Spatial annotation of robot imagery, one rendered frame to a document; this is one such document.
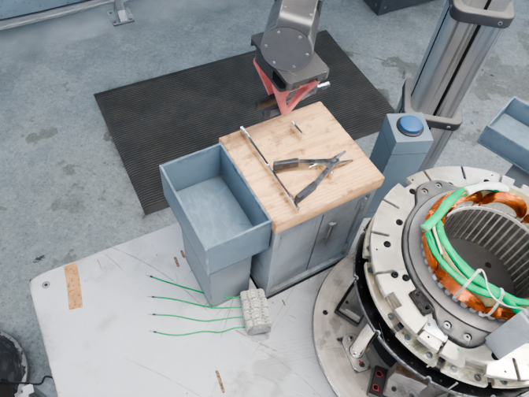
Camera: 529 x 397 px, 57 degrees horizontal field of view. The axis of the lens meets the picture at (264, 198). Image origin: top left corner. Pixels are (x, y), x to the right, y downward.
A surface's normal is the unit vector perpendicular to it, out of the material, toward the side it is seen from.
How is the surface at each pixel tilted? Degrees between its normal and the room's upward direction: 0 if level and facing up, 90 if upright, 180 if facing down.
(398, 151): 90
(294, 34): 91
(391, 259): 0
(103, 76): 0
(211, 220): 0
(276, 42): 91
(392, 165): 90
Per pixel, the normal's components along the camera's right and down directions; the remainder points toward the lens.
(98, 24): 0.07, -0.57
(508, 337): -0.88, 0.36
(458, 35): -0.18, 0.80
